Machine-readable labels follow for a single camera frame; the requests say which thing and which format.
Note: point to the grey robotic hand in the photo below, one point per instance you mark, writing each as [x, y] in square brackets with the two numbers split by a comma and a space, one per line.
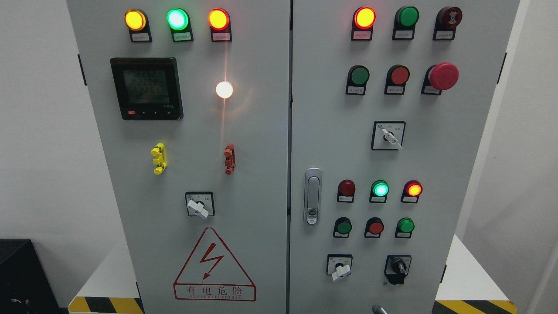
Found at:
[376, 309]

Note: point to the green push button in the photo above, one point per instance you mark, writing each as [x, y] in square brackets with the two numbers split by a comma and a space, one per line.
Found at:
[404, 228]
[357, 79]
[342, 228]

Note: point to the lower red push button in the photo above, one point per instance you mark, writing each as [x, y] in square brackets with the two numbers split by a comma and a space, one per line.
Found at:
[374, 228]

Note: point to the red push button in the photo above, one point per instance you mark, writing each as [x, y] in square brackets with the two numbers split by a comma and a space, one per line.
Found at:
[374, 228]
[396, 79]

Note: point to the upper red push button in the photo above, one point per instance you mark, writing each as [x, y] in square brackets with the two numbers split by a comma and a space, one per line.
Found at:
[396, 79]

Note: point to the red emergency stop mushroom button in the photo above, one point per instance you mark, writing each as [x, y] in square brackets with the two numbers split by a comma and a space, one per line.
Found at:
[440, 77]

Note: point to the white platform with hazard stripes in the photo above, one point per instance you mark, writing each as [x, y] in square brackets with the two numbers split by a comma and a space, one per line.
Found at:
[465, 289]

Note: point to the lower middle green indicator lamp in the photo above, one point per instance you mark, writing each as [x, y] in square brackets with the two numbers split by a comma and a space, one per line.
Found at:
[379, 192]

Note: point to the green indicator lamp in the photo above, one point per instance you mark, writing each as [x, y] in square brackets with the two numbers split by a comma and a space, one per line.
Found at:
[180, 25]
[379, 192]
[405, 22]

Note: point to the lower left red indicator lamp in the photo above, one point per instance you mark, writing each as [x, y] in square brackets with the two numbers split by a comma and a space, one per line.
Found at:
[346, 191]

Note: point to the red indicator lamp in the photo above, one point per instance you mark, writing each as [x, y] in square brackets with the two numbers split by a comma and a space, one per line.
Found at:
[220, 24]
[362, 24]
[346, 191]
[411, 192]

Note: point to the lower right red indicator lamp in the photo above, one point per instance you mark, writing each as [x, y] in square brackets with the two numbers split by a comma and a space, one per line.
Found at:
[411, 192]

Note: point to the red electrical hazard warning sticker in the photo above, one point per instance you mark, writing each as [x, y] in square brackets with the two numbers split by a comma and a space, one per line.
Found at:
[212, 272]

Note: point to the grey right cabinet door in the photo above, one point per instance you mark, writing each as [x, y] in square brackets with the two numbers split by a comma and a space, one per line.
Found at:
[332, 131]

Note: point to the grey cabinet door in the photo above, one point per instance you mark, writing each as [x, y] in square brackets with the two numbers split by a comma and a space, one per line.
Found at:
[332, 131]
[250, 204]

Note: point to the red terminal connector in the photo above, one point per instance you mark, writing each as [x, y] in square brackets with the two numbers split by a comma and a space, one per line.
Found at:
[230, 163]

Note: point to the white lit indicator lamp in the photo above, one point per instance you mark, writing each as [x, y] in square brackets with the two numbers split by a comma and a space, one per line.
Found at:
[224, 89]

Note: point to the yellow terminal connector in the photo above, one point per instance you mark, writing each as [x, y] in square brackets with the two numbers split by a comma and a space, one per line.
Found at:
[159, 158]

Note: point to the grey left cabinet door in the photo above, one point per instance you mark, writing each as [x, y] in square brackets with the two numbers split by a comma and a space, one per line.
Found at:
[250, 204]

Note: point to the red indicator lamp top right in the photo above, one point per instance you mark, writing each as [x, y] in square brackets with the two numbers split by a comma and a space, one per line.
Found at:
[362, 24]

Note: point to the green indicator lamp top right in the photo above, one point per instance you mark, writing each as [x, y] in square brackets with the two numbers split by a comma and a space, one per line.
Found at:
[405, 22]

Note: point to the dark red buzzer alarm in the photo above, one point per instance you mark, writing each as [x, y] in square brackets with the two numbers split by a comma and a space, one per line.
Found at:
[446, 22]

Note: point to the black digital power meter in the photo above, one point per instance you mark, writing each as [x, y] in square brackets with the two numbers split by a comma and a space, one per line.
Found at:
[147, 88]

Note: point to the red indicator lamp top left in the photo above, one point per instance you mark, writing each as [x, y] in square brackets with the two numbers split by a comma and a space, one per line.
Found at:
[220, 24]

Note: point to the green indicator lamp top left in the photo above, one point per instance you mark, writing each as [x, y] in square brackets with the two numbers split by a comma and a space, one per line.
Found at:
[180, 25]

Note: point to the black box lower left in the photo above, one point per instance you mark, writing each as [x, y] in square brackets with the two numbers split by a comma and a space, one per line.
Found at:
[24, 288]

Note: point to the yellow indicator lamp top left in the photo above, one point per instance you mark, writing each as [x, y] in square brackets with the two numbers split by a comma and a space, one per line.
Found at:
[138, 25]

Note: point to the black knob selector switch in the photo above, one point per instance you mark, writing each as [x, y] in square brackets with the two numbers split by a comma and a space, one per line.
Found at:
[397, 268]

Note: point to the lower left white selector switch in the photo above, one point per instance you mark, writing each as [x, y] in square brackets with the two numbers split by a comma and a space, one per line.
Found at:
[338, 266]

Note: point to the silver cabinet door handle lock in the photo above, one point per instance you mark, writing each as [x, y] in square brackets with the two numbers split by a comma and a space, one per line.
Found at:
[313, 180]

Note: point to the upper right rotary selector switch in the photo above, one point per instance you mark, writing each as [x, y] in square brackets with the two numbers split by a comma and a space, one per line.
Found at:
[388, 135]

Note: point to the left door rotary selector switch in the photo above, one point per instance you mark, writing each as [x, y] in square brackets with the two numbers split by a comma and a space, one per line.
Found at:
[200, 204]

